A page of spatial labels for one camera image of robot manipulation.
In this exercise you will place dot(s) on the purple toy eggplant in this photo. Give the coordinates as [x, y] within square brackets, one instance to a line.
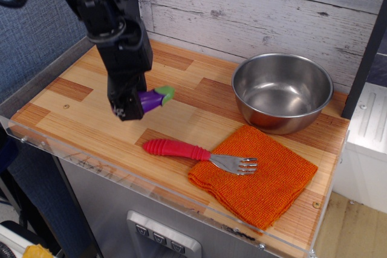
[157, 97]

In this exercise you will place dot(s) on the orange knitted cloth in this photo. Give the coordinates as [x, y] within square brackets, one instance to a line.
[261, 198]

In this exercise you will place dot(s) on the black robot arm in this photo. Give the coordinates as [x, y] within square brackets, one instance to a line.
[115, 27]

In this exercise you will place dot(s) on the red handled metal fork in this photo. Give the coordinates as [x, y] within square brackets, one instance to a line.
[228, 163]

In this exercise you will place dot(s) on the silver control panel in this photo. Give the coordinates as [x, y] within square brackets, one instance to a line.
[141, 226]

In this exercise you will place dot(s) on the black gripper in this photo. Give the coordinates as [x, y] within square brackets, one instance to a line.
[126, 58]

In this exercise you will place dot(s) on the stainless steel bowl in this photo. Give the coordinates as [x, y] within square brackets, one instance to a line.
[281, 93]

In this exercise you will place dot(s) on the white side cabinet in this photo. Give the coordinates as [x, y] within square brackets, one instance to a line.
[361, 172]

